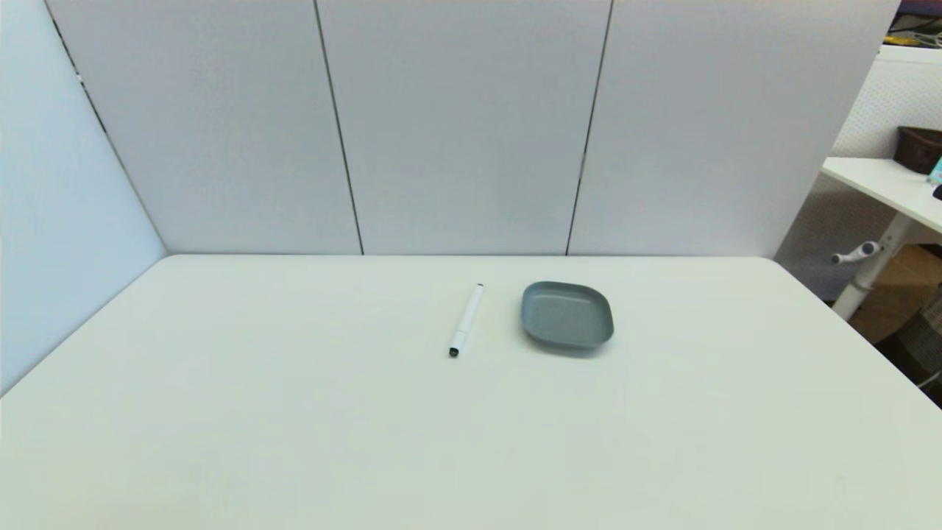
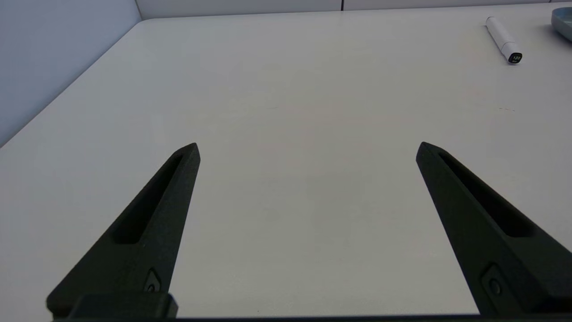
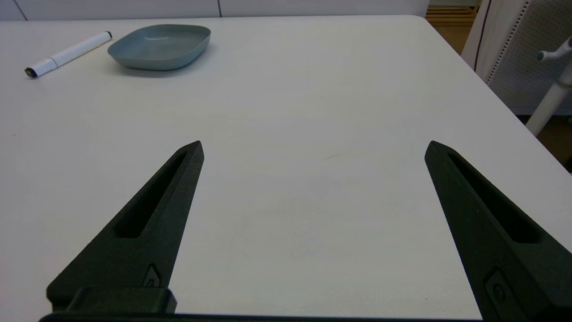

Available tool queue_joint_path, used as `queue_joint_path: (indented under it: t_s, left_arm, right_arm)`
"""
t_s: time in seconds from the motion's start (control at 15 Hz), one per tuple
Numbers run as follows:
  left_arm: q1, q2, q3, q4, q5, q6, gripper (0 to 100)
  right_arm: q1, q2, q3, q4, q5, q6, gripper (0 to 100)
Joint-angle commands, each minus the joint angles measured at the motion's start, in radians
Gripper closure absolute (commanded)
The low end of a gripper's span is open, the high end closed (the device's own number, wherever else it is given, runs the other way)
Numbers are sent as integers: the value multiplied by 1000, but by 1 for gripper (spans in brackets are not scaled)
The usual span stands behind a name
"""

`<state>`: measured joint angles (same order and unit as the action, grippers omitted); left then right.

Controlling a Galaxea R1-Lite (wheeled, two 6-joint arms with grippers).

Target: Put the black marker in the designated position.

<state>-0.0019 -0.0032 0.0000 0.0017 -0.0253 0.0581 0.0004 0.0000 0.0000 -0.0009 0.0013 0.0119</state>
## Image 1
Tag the white side desk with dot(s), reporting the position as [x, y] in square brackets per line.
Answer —
[887, 182]

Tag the grey square plastic plate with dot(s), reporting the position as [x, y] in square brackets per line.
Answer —
[567, 314]

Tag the white marker with black ends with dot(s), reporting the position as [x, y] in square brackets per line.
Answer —
[466, 321]

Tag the white desk leg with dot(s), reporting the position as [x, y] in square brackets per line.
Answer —
[872, 269]

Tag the brown cardboard box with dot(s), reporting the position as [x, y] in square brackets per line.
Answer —
[894, 293]

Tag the dark brown basket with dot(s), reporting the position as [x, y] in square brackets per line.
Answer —
[917, 149]

